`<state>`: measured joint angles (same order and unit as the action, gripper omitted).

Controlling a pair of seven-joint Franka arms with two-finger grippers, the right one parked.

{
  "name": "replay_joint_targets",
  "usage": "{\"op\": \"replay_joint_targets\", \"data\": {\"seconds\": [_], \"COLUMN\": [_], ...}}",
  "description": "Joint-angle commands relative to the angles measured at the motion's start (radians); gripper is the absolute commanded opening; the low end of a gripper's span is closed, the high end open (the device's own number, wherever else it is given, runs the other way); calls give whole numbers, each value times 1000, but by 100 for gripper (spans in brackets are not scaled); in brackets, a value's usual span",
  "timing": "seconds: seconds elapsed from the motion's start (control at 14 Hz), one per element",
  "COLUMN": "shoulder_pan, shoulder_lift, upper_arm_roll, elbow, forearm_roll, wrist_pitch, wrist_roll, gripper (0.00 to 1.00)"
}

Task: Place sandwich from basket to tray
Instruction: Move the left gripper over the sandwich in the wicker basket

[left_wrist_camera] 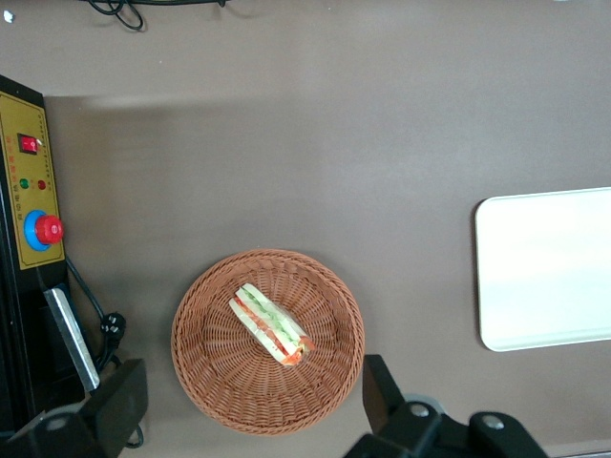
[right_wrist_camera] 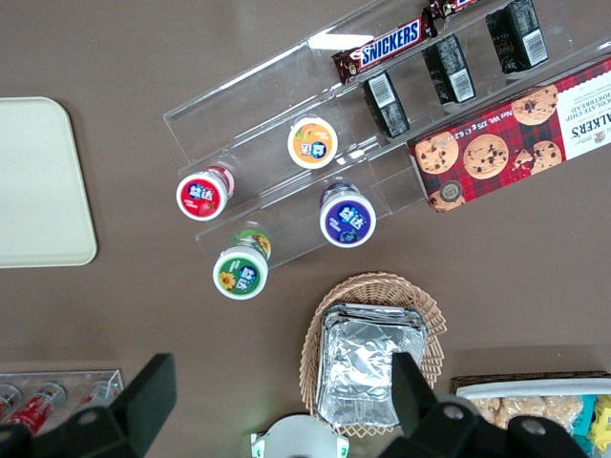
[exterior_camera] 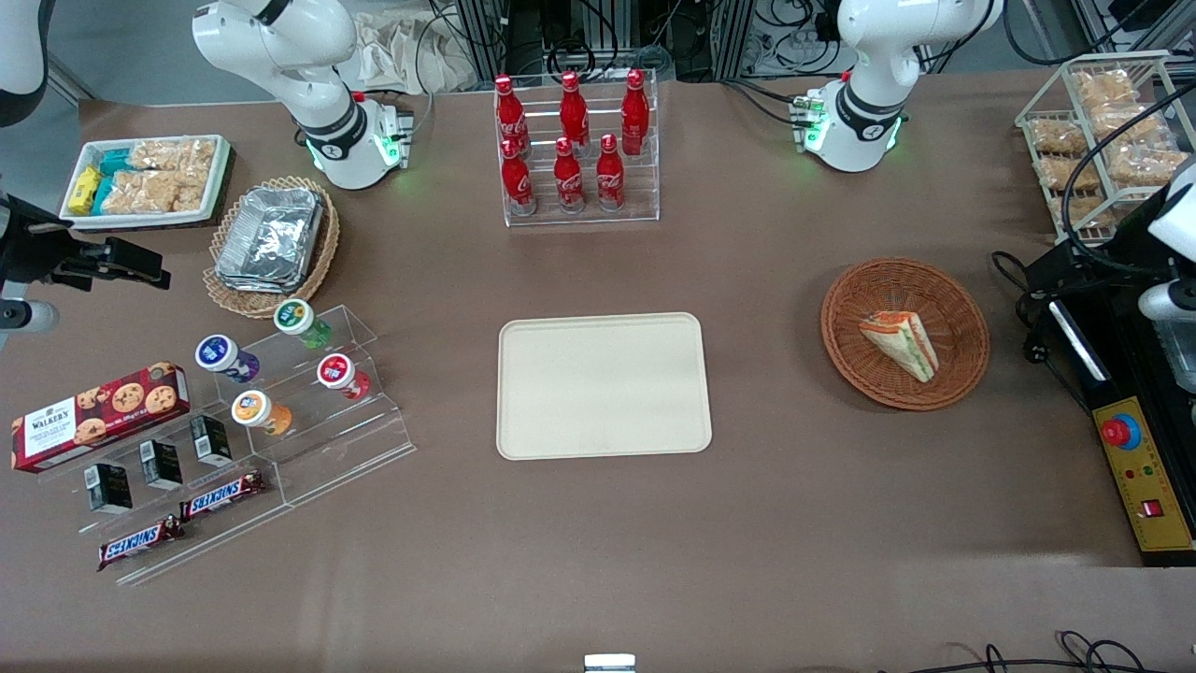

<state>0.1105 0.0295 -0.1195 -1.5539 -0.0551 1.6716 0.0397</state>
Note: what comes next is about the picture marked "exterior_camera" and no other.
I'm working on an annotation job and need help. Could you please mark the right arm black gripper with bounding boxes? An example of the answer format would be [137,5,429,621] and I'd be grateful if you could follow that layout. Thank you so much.
[0,193,173,290]

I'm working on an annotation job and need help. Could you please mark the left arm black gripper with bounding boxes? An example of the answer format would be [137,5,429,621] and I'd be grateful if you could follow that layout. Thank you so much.
[1024,184,1180,302]

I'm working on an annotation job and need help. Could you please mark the triangle sandwich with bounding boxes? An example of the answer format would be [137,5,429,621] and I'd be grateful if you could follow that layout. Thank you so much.
[859,310,940,383]

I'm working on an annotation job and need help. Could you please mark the white rectangular snack tray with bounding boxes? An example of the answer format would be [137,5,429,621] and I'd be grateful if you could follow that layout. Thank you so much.
[59,135,232,230]

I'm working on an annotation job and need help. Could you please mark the light wicker basket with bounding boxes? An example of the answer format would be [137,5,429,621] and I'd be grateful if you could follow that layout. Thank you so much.
[203,176,341,320]

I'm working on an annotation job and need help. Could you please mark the brown wicker basket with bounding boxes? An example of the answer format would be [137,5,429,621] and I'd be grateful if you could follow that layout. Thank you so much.
[820,258,991,412]

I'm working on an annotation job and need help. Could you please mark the beige plastic tray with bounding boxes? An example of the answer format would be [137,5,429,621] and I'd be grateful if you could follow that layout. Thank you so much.
[496,312,713,462]

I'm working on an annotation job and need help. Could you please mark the clear bag rice crackers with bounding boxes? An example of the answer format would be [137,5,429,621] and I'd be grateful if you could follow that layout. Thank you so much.
[129,138,218,175]
[101,170,208,216]

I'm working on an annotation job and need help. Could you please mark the yellow snack packet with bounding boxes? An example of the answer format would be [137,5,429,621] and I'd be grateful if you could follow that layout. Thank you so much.
[68,165,103,214]

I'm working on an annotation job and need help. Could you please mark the black countertop appliance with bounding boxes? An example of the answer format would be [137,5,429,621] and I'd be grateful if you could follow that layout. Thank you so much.
[1046,280,1196,417]

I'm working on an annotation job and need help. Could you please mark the purple jar white lid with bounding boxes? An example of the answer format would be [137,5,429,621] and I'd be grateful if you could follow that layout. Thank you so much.
[194,334,262,385]

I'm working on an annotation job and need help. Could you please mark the stack of foil trays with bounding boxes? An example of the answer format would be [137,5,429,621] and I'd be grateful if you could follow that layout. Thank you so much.
[215,187,325,294]

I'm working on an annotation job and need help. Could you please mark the clear glass container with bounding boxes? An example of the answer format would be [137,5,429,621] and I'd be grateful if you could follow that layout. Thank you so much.
[1159,318,1196,395]

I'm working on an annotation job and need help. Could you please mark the red Walkers cookie box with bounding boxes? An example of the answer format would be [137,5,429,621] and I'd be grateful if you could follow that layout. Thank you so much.
[11,362,192,474]

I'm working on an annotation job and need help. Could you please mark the green jar white lid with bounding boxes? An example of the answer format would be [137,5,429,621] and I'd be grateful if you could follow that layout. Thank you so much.
[274,298,334,351]

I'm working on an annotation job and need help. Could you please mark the orange jar white lid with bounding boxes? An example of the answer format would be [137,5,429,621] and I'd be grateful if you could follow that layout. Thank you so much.
[231,390,293,438]

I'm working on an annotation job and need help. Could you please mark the small black box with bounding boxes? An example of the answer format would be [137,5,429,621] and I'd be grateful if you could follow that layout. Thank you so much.
[139,439,184,491]
[190,415,233,467]
[86,463,134,514]

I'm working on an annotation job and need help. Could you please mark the red jar white lid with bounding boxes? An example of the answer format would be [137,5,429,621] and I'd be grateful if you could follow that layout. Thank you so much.
[316,352,372,402]

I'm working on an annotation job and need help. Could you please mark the yellow emergency stop control box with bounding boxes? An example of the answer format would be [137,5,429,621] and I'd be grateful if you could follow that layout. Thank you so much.
[1089,396,1196,568]

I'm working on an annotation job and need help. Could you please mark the Snickers chocolate bar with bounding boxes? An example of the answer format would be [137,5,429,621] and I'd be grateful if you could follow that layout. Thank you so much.
[97,515,184,571]
[179,470,266,522]

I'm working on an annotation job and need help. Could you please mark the clear acrylic stepped stand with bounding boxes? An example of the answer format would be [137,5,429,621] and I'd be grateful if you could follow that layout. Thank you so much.
[37,304,417,588]

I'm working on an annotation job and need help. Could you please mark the white cloth bag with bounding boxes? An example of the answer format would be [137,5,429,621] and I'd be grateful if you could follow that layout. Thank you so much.
[338,7,479,94]

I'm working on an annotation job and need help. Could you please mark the red cola bottle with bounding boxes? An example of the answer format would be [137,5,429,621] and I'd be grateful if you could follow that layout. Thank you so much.
[553,136,586,215]
[559,71,591,150]
[596,134,626,213]
[620,69,650,157]
[494,75,532,156]
[501,138,538,217]

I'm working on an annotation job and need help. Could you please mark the clear acrylic bottle rack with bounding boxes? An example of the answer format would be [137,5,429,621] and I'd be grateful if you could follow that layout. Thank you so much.
[493,67,661,228]

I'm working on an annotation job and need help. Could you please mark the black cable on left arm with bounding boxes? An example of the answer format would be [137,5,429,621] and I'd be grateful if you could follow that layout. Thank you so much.
[1060,82,1196,277]

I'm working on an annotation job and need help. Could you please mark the black power cable with plug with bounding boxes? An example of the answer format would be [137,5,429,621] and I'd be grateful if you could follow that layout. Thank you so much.
[990,251,1096,414]

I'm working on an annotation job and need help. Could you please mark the left arm grey camera mount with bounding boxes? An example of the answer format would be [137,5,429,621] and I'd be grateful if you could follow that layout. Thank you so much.
[1137,279,1196,324]

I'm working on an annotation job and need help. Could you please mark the white wire rack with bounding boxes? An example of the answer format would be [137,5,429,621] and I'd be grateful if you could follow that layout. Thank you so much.
[1015,50,1196,246]

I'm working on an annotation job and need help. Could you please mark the black cables at arm base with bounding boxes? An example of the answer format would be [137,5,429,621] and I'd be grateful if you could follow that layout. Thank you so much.
[718,79,812,128]

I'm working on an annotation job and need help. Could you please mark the black cables at table edge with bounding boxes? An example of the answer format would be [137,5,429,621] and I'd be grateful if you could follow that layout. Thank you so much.
[878,631,1196,673]

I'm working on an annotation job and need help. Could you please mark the black equipment rack with cables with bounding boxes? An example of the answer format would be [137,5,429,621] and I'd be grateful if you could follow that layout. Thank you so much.
[454,0,847,83]

